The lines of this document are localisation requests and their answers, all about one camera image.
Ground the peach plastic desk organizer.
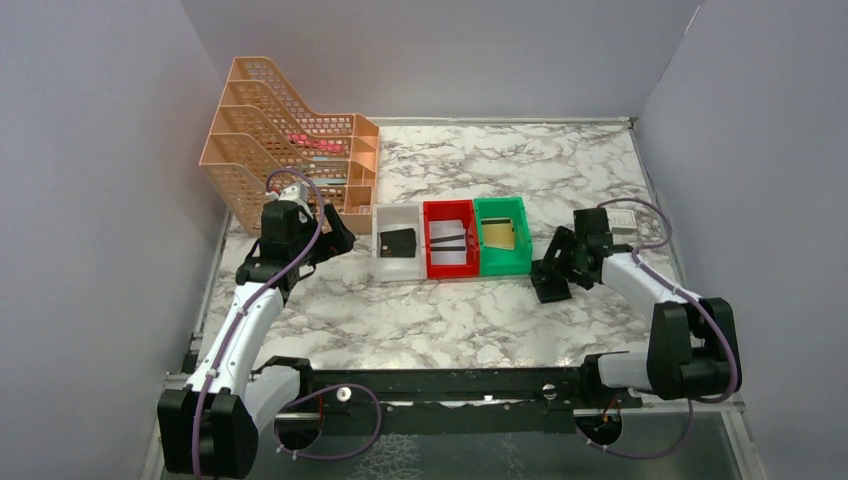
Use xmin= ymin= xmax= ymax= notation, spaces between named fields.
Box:
xmin=199 ymin=56 xmax=380 ymax=235

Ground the white card box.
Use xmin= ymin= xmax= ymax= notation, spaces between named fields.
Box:
xmin=606 ymin=208 xmax=638 ymax=235

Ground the green plastic bin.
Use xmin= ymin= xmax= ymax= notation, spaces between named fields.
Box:
xmin=473 ymin=197 xmax=533 ymax=276

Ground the pink highlighter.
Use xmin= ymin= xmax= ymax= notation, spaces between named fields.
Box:
xmin=286 ymin=134 xmax=350 ymax=157

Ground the black credit card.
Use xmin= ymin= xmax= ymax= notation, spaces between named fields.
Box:
xmin=378 ymin=228 xmax=418 ymax=258

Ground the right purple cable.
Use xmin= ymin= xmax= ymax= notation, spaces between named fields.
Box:
xmin=573 ymin=197 xmax=741 ymax=461

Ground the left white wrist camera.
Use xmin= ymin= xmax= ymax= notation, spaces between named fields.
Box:
xmin=265 ymin=183 xmax=311 ymax=215

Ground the white plastic bin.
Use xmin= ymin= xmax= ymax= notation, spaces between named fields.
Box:
xmin=372 ymin=202 xmax=426 ymax=282

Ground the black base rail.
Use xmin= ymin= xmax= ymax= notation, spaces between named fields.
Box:
xmin=272 ymin=362 xmax=642 ymax=442

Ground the gold credit card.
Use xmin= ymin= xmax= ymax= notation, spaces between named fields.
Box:
xmin=481 ymin=217 xmax=516 ymax=251

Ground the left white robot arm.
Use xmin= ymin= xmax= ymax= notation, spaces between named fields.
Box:
xmin=157 ymin=199 xmax=355 ymax=479

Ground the black leather card holder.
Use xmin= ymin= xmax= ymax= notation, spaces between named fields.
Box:
xmin=531 ymin=273 xmax=572 ymax=304

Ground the red plastic bin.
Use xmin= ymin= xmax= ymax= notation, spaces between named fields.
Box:
xmin=423 ymin=199 xmax=480 ymax=280

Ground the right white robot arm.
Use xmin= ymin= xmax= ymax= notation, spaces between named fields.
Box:
xmin=531 ymin=207 xmax=742 ymax=407

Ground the white card with black stripe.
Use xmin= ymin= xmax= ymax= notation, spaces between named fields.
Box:
xmin=428 ymin=219 xmax=467 ymax=246

